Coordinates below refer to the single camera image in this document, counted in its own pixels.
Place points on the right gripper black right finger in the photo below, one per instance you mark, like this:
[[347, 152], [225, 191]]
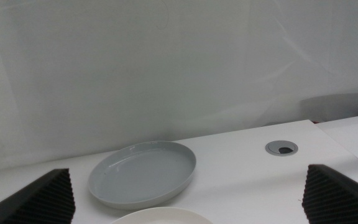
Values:
[[337, 199]]

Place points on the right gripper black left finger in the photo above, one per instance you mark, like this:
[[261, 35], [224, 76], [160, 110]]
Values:
[[42, 202]]

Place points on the grey shallow bowl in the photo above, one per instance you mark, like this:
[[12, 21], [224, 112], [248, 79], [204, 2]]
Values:
[[141, 174]]

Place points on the white shallow bowl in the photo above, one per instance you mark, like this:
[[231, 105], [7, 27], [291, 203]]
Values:
[[163, 217]]

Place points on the white adjacent desk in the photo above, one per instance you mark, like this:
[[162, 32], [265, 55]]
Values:
[[346, 137]]

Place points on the white backdrop curtain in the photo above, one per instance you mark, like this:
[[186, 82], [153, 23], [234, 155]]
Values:
[[135, 77]]

